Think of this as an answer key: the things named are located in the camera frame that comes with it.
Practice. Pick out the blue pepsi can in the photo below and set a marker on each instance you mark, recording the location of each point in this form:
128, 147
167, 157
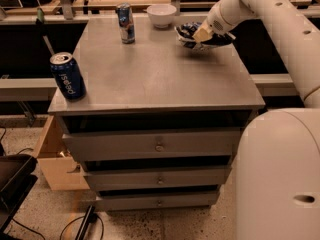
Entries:
68, 77

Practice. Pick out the black equipment on floor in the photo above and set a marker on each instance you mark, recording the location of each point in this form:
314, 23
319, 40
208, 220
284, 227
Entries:
16, 180

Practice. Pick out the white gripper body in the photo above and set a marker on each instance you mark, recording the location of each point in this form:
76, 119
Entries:
214, 23

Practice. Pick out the grey drawer cabinet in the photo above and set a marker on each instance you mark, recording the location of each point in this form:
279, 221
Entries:
155, 84

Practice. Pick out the white bowl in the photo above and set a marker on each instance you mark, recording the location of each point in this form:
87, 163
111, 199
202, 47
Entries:
161, 15

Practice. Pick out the middle grey drawer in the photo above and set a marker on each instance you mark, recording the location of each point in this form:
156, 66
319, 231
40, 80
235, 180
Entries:
156, 178

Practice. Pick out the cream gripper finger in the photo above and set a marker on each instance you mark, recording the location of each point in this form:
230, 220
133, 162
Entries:
202, 34

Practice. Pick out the tall blue energy drink can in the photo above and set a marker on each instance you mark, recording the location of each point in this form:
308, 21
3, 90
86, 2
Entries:
126, 23

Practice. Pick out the grey drawer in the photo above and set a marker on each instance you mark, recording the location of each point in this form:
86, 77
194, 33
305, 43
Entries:
179, 200
156, 178
122, 145

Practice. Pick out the top grey drawer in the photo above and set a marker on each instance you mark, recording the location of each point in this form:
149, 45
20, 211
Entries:
122, 145

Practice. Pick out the blue chip bag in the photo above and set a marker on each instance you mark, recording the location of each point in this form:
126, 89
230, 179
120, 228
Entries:
185, 36

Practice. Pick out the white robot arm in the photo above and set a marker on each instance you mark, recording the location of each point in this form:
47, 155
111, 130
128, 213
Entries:
278, 160

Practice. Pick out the bottom grey drawer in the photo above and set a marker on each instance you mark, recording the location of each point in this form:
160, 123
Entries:
179, 200

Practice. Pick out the wooden box on floor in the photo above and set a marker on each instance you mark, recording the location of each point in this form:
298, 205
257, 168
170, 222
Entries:
56, 163

